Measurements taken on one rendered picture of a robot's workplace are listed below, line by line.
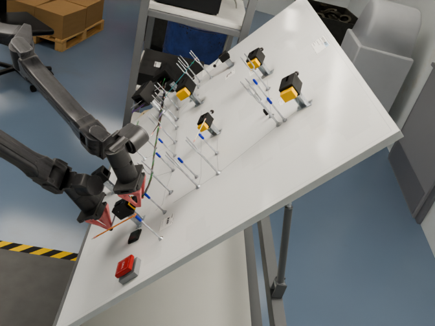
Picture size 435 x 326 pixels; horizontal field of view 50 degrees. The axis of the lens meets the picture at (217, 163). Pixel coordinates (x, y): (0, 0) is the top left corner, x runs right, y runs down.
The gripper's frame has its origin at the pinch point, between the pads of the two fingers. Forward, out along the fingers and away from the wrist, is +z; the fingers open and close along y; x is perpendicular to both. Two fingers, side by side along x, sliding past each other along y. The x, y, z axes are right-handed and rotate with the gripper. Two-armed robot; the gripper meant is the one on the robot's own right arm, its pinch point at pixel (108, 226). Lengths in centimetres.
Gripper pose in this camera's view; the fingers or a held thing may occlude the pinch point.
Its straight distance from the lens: 146.4
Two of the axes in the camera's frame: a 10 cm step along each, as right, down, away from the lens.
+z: 4.6, 7.3, 5.1
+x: -8.8, 2.9, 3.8
